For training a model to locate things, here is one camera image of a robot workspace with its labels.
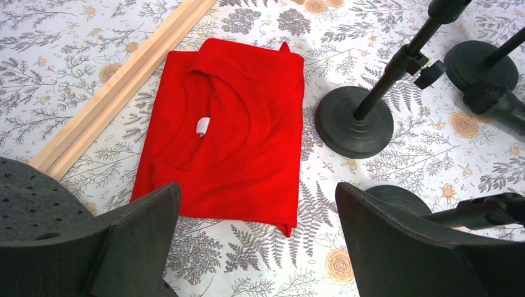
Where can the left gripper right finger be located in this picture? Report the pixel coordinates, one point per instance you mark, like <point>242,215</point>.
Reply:
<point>396,253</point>

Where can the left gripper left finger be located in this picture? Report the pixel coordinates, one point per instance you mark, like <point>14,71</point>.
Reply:
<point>120,253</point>

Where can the black mic stand corner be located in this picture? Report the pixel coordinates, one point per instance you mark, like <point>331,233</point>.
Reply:
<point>475,214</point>

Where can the black mic stand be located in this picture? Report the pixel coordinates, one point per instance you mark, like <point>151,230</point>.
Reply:
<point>355,122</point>
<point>473,61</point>

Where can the wooden clothes rack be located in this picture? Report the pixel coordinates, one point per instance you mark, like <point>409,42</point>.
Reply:
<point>70,143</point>

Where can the red folded shirt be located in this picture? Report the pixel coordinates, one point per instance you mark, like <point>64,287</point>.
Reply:
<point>226,126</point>

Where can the black microphone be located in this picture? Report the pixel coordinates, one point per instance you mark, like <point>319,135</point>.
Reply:
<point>496,102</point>

